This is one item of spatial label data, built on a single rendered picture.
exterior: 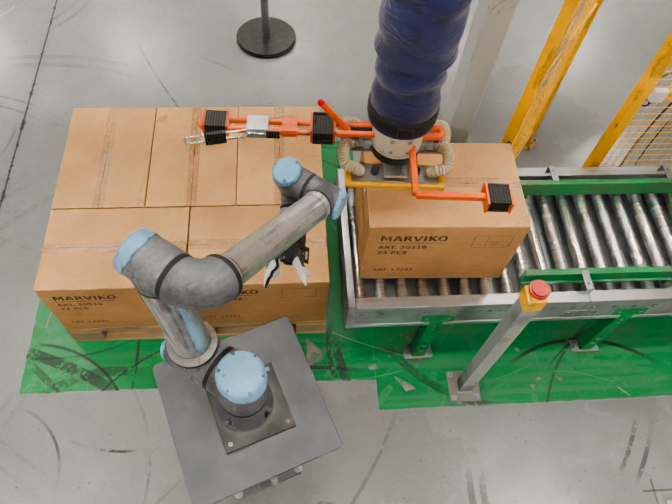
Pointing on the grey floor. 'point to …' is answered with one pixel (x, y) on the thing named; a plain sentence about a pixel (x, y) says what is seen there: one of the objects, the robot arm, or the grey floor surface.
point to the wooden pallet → (164, 334)
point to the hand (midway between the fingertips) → (283, 287)
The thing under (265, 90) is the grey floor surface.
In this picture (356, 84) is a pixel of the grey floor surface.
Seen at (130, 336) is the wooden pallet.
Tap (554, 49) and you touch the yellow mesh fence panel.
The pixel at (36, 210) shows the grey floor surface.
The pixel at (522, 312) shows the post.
